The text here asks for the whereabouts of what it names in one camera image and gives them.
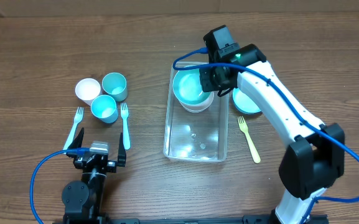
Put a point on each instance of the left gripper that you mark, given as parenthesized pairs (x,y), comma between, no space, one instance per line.
(121,155)

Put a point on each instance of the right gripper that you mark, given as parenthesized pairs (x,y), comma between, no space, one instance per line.
(208,84)

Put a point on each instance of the blue bowl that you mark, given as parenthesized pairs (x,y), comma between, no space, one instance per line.
(244,103)

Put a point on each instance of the blue cup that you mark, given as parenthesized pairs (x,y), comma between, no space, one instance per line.
(104,107)

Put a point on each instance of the yellow fork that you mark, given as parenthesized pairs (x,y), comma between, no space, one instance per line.
(244,128)

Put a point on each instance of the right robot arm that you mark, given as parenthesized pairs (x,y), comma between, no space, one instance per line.
(314,158)

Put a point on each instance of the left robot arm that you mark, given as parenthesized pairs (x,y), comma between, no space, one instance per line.
(83,198)

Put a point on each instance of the clear plastic container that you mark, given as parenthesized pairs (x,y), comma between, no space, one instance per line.
(196,137)

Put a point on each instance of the white bowl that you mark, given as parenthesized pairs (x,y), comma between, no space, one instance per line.
(199,104)

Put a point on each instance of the light blue fork left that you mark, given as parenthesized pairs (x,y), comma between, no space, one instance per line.
(76,121)

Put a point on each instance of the light blue fork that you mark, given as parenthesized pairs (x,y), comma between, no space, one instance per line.
(76,121)
(124,115)

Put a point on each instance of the light blue fork right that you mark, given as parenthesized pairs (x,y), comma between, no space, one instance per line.
(124,115)

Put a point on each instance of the white cup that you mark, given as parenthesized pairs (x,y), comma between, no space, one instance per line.
(87,90)

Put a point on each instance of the green cup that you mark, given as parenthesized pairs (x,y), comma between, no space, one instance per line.
(115,85)

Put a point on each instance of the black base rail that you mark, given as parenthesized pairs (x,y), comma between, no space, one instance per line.
(246,219)

